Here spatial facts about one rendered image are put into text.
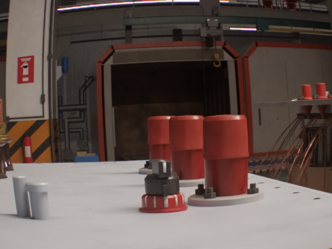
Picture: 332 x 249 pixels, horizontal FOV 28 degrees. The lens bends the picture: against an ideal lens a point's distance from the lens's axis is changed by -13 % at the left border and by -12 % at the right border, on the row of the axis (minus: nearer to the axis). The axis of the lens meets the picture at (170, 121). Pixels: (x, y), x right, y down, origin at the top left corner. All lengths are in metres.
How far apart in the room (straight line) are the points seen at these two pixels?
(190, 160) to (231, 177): 0.33
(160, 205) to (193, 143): 0.40
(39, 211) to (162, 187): 0.20
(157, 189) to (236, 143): 0.14
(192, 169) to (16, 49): 10.40
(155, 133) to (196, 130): 0.34
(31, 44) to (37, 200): 10.80
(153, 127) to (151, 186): 0.71
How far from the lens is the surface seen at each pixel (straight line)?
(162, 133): 1.74
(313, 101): 3.58
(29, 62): 11.70
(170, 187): 1.04
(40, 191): 0.95
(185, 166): 1.41
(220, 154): 1.09
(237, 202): 1.07
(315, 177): 4.00
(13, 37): 11.77
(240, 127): 1.10
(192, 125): 1.41
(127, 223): 0.94
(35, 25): 11.77
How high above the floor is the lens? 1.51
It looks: 1 degrees down
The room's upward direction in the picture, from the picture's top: 3 degrees counter-clockwise
